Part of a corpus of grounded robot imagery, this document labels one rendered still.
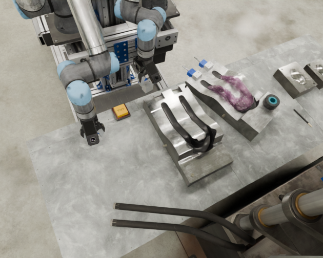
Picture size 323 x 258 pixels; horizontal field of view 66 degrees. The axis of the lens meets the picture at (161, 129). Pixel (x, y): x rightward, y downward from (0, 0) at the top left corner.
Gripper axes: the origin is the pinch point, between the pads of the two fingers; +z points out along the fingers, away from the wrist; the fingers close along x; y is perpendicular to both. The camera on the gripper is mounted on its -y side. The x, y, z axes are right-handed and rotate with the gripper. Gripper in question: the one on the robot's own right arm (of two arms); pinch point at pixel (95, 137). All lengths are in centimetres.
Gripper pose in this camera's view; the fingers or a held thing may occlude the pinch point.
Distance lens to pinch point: 116.8
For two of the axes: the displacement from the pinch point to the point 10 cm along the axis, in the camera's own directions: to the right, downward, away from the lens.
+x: -9.3, 2.8, -2.3
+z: -0.9, 4.5, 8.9
